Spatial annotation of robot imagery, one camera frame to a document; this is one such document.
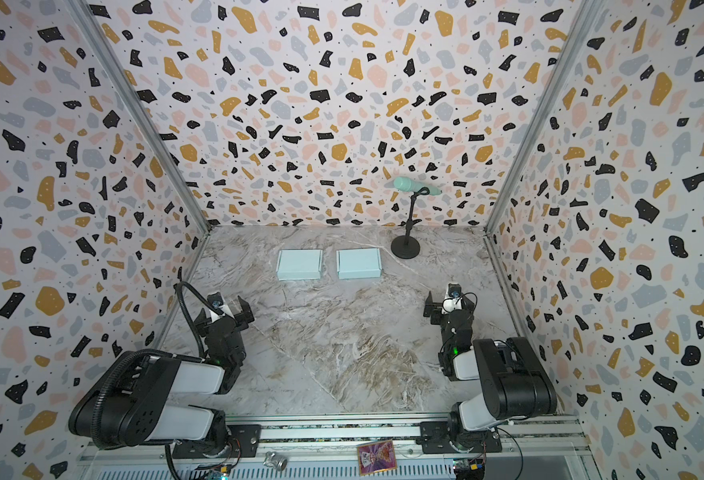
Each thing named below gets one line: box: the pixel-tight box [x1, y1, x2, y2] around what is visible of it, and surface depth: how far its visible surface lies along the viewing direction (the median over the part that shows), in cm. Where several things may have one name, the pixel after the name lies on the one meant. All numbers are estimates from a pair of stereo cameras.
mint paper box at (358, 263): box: [336, 248, 382, 279], surface depth 109 cm
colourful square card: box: [356, 439, 398, 476], surface depth 72 cm
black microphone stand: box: [390, 187, 430, 259], surface depth 118 cm
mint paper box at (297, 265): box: [276, 249, 323, 281], surface depth 109 cm
